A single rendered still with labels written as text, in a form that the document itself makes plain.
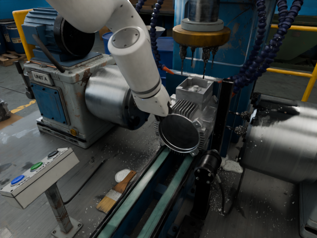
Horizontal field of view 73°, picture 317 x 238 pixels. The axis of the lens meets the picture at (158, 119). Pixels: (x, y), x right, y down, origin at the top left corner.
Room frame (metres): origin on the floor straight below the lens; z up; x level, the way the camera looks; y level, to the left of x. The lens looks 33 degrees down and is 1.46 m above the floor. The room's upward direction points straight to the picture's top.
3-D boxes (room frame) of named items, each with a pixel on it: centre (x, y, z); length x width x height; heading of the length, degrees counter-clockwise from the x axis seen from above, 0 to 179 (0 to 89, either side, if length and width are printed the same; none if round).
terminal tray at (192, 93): (0.72, -0.13, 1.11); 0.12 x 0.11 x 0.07; 152
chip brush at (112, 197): (0.53, 0.15, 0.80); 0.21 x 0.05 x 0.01; 152
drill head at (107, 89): (0.85, 0.20, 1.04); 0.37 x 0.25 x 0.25; 62
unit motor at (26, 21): (0.95, 0.46, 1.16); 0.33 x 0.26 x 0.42; 62
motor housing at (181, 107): (0.68, -0.11, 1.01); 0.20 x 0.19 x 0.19; 152
